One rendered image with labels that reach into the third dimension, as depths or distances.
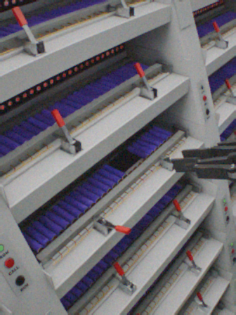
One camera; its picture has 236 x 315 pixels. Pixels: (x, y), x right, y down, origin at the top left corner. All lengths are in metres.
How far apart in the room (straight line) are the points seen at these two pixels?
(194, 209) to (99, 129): 0.47
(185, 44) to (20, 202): 0.61
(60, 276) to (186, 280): 0.54
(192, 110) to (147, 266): 0.45
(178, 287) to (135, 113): 0.59
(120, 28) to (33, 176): 0.36
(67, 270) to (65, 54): 0.42
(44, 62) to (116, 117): 0.23
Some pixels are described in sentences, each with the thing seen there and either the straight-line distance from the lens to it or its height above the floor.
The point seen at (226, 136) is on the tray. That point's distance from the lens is 1.39.
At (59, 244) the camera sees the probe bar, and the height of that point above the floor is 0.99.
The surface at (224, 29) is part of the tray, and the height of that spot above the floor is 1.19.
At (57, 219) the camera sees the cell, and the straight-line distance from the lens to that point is 0.79.
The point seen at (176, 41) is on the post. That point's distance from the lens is 0.96.
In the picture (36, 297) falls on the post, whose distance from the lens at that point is 0.69.
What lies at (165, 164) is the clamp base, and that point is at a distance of 0.93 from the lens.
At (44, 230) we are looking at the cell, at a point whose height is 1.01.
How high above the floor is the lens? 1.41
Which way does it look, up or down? 24 degrees down
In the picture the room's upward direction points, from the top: 19 degrees counter-clockwise
